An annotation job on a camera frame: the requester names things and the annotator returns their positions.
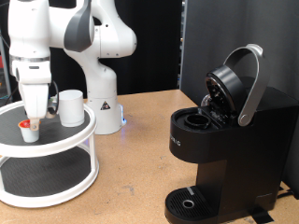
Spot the white two-tier turntable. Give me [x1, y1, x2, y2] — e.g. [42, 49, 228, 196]
[0, 100, 100, 209]

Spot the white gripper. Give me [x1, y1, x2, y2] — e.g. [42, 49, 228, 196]
[18, 81, 52, 132]

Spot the black power cable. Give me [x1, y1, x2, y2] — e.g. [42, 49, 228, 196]
[276, 186, 295, 200]

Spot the white mug green taped handle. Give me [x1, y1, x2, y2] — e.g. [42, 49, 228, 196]
[57, 89, 86, 128]

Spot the grey metal pole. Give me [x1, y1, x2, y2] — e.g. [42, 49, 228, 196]
[0, 31, 13, 101]

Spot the black curtain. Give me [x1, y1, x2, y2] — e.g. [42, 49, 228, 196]
[0, 0, 183, 102]

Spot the white coffee pod red lid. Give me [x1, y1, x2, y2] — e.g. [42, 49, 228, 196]
[18, 119, 41, 144]

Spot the black tape strip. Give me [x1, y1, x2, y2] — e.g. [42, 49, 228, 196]
[249, 206, 275, 223]

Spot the dark grey back panel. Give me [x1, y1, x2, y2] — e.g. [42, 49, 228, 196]
[179, 0, 299, 200]

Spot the black Keurig coffee machine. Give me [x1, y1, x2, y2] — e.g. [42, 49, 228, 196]
[164, 76, 299, 224]

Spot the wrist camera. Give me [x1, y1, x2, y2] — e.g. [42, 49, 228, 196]
[46, 94, 60, 119]

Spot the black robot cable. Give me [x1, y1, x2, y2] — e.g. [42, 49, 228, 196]
[50, 79, 60, 108]

